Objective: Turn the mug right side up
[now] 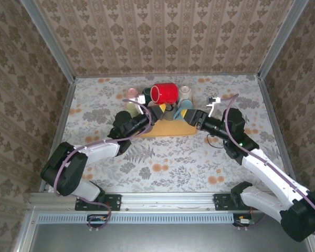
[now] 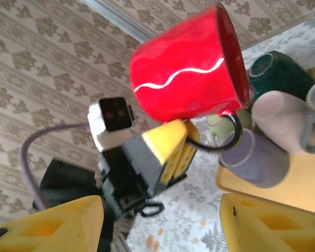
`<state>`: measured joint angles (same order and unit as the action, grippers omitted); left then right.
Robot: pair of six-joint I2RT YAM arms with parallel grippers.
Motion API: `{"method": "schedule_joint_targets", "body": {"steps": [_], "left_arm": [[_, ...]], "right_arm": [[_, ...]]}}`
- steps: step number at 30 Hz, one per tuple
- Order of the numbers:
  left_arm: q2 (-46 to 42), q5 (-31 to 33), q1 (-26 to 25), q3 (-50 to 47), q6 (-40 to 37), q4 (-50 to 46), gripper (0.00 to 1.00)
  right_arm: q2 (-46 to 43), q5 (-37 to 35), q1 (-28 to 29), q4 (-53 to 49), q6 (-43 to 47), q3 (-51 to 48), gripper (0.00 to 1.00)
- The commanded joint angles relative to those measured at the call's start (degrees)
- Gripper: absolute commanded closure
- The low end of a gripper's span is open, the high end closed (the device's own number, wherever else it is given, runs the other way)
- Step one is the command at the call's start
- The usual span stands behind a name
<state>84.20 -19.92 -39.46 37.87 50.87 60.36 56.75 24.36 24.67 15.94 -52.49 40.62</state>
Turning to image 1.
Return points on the light blue mug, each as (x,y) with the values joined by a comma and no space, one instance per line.
(186,105)

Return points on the dark green mug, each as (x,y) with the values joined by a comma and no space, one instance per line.
(147,93)

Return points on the aluminium corner post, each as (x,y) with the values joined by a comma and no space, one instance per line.
(50,42)
(281,39)

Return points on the yellow plastic tray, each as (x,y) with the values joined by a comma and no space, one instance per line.
(170,130)

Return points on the aluminium back rail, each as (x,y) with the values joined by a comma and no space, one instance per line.
(173,75)

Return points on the salmon pink mug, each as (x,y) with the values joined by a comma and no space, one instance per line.
(132,93)

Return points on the light green mug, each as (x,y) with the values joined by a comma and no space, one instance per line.
(132,109)

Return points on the aluminium side rail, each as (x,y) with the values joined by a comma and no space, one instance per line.
(273,118)
(60,128)

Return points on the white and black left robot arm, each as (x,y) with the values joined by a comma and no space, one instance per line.
(102,150)

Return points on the small connector board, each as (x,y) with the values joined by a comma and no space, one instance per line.
(97,218)
(242,221)

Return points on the cream white mug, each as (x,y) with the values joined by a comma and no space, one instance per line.
(185,91)

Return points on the aluminium front rail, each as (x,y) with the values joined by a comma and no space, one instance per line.
(168,200)

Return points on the floral tablecloth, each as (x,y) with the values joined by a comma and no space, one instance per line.
(252,89)

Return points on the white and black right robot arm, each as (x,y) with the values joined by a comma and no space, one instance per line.
(267,170)

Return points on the red mug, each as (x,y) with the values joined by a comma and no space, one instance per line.
(166,92)

